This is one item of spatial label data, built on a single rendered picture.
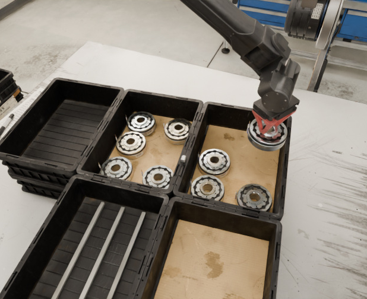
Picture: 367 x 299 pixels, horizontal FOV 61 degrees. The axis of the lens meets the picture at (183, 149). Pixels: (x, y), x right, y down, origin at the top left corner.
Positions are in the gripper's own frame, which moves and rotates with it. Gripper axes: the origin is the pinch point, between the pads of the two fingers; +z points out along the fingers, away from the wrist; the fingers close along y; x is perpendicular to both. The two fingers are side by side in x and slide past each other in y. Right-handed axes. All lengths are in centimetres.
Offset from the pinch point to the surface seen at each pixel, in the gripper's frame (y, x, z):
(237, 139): 5.2, 14.4, 22.4
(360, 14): 175, 70, 52
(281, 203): -7.4, -15.4, 11.7
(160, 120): -11.7, 39.0, 23.4
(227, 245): -22.8, -13.4, 22.0
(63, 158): -48, 44, 24
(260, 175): 0.7, -1.7, 22.0
